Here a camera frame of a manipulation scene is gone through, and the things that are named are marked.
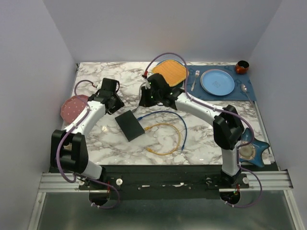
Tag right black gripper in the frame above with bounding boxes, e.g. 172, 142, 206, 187
139, 86, 162, 108

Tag black network switch box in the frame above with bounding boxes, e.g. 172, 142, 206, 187
115, 110, 145, 142

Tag yellow ethernet cable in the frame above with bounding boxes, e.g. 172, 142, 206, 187
144, 123, 181, 156

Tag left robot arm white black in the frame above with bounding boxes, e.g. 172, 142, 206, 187
50, 78, 124, 189

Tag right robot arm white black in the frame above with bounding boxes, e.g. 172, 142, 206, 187
139, 74, 244, 188

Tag dark teal square plate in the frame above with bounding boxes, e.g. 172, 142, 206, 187
155, 59, 188, 88

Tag pink dotted plate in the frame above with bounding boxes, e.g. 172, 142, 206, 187
60, 96, 86, 124

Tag blue cloth placemat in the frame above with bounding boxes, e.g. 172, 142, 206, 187
187, 65, 257, 101

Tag blue round plate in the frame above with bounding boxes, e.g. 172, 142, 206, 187
200, 69, 235, 96

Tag silver spoon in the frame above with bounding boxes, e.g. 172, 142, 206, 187
240, 84, 253, 105

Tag red brown small bowl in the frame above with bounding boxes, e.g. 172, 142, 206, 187
235, 60, 249, 74

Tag blue star shaped dish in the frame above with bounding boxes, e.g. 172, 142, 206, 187
239, 127, 270, 168

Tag blue ethernet cable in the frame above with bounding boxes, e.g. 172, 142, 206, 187
138, 111, 188, 150

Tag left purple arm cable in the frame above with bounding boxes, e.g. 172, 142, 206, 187
56, 80, 121, 210

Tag black mounting base rail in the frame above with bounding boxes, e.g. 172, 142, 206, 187
48, 164, 280, 201

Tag aluminium frame rail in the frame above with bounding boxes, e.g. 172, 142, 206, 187
38, 171, 293, 193

